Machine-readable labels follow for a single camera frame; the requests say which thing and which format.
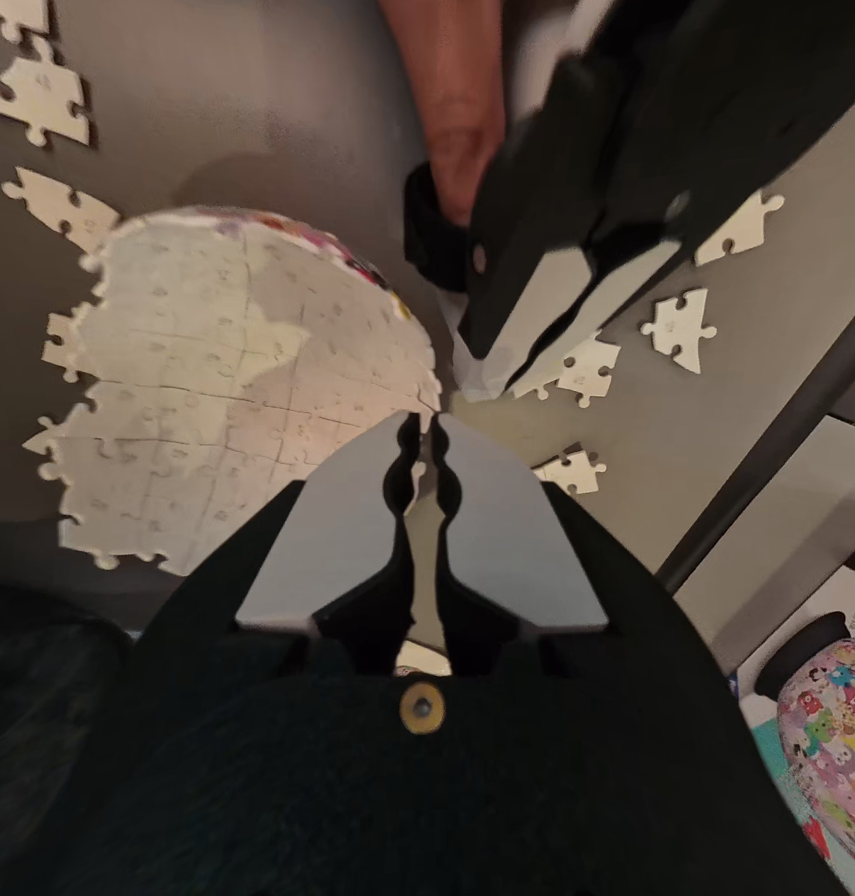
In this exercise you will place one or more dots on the colourful puzzle ball box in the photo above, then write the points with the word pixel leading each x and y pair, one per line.
pixel 833 728

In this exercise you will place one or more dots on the single white puzzle piece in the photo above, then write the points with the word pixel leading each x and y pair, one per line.
pixel 15 14
pixel 66 210
pixel 38 95

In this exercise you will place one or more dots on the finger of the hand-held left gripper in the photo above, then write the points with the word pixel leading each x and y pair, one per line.
pixel 532 308
pixel 609 308

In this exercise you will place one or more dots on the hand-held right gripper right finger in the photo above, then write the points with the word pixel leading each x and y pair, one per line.
pixel 525 546

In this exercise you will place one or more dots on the puzzle pieces group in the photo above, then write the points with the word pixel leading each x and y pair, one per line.
pixel 679 332

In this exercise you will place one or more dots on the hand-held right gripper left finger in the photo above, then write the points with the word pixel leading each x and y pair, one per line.
pixel 330 546

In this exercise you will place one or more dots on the person's left hand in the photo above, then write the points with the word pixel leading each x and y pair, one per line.
pixel 462 84

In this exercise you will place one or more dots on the partly built white puzzle ball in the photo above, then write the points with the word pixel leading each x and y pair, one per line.
pixel 232 392

